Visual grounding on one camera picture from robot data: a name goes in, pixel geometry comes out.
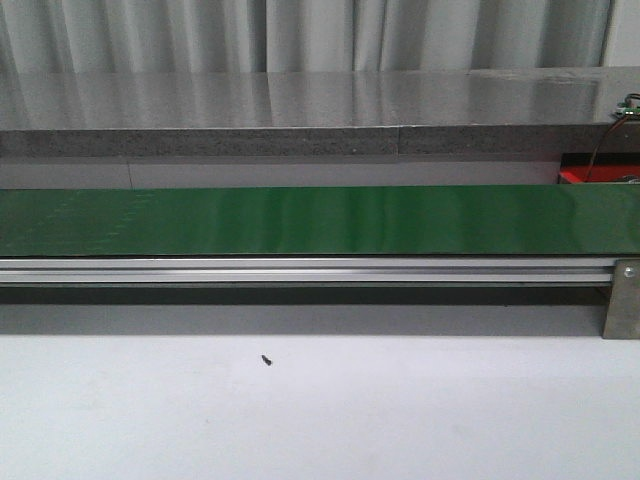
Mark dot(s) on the green conveyor belt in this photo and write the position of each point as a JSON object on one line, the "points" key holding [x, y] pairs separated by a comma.
{"points": [[581, 219]]}

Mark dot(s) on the grey stone counter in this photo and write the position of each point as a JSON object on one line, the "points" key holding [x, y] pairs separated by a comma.
{"points": [[548, 110]]}

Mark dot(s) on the red plastic tray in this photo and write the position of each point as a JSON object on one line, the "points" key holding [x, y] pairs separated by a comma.
{"points": [[607, 168]]}

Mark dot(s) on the small green circuit board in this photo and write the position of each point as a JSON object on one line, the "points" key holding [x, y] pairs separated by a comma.
{"points": [[626, 109]]}

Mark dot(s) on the grey curtain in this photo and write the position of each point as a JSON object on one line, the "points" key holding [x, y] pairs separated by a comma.
{"points": [[292, 36]]}

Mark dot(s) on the aluminium conveyor side rail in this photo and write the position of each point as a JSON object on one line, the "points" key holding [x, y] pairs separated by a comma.
{"points": [[577, 270]]}

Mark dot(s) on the steel conveyor support bracket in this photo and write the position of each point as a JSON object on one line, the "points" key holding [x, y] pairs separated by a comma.
{"points": [[622, 318]]}

